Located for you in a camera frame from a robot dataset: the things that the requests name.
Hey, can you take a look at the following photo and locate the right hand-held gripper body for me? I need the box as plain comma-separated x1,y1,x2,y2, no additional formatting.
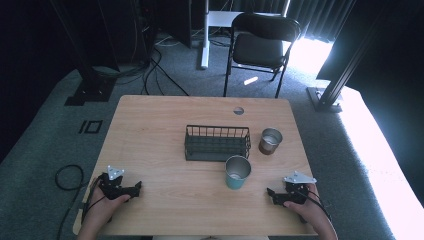
275,170,318,206

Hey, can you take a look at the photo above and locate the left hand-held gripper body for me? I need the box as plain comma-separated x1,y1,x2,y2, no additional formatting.
97,165,136,201

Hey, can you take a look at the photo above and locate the person's left hand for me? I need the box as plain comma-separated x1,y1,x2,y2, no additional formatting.
84,184,132,225

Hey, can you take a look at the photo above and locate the person's right hand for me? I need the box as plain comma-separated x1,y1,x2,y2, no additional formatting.
283,183,330,228

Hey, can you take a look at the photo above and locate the teal metal cup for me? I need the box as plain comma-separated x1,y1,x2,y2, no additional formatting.
224,154,253,191

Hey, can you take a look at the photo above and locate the brown metal cup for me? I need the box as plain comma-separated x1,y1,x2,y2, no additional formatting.
258,127,284,156

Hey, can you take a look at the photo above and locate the black metal stand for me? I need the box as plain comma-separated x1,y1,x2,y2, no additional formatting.
306,0,391,114
49,0,118,107

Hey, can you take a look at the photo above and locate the black folding chair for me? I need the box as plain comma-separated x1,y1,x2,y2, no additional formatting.
222,12,302,100

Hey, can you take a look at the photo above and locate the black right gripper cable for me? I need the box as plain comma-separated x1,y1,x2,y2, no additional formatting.
298,189,333,222

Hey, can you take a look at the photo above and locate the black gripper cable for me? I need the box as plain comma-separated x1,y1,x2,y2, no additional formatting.
298,189,333,222
80,175,103,225

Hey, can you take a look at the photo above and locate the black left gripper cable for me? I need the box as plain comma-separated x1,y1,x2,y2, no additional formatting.
80,175,103,225

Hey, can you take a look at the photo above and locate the black looped floor cable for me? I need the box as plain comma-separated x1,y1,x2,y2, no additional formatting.
54,163,88,240

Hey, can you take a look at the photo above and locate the black wire basket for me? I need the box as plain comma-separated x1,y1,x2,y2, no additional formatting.
184,124,252,163

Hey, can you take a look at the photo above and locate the bundle of floor cables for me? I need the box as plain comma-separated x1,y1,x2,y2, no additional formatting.
89,31,191,98

